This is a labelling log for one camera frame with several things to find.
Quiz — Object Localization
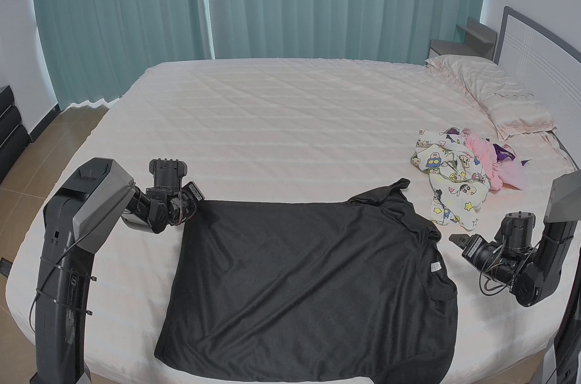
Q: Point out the grey bedside table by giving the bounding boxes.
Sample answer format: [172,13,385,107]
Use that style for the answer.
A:
[429,16,498,65]

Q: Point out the pink garment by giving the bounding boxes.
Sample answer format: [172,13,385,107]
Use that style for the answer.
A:
[465,130,527,192]

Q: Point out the purple garment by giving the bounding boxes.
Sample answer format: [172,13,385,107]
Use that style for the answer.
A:
[492,141,532,167]

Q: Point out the pale pink pillow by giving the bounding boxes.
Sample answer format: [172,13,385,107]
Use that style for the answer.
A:
[424,54,558,142]

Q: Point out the white printed pyjama top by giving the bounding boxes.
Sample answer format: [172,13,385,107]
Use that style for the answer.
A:
[411,127,492,228]

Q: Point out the black cable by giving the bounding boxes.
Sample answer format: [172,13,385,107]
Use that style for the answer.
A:
[480,269,514,297]

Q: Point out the black chest of drawers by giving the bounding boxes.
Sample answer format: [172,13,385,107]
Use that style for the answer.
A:
[0,84,30,183]

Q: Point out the black T-shirt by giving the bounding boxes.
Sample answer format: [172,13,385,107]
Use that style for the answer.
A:
[154,178,459,384]

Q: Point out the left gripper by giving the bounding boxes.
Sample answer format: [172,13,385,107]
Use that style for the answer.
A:
[178,180,203,220]

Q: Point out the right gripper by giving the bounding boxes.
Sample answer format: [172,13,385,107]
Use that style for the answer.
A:
[448,232,501,274]

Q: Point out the bed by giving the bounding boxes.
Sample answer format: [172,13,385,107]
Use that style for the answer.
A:
[5,5,581,384]

